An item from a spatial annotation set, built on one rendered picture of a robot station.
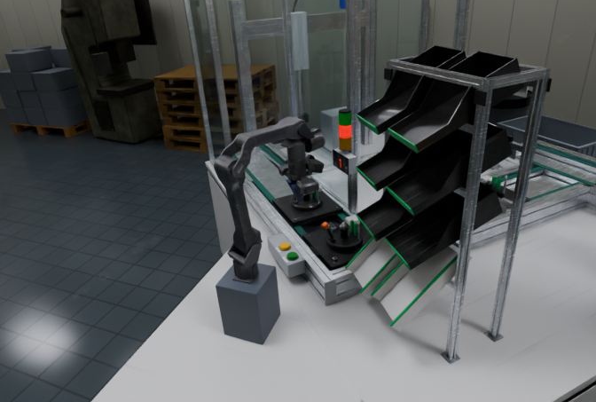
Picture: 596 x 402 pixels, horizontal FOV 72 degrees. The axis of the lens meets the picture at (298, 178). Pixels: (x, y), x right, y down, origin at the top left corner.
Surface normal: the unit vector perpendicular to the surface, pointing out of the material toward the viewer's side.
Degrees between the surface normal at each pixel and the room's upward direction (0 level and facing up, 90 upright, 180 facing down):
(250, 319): 90
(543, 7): 90
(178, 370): 0
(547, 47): 90
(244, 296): 90
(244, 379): 0
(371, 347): 0
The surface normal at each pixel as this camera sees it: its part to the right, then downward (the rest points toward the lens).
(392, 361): -0.06, -0.90
